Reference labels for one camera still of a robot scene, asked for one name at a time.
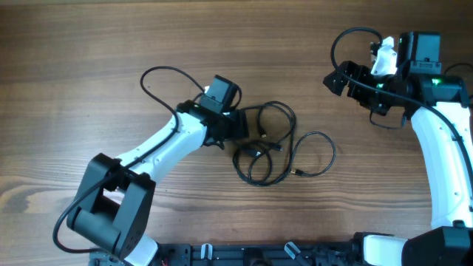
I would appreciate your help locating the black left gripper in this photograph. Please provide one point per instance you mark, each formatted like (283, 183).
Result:
(239, 123)

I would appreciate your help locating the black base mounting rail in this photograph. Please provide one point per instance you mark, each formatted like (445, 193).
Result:
(291, 253)

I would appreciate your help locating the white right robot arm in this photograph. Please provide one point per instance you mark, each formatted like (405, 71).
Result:
(406, 72)

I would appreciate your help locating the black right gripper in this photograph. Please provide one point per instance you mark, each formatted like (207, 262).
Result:
(355, 83)

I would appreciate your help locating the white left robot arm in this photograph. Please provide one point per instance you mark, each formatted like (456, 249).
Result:
(112, 205)

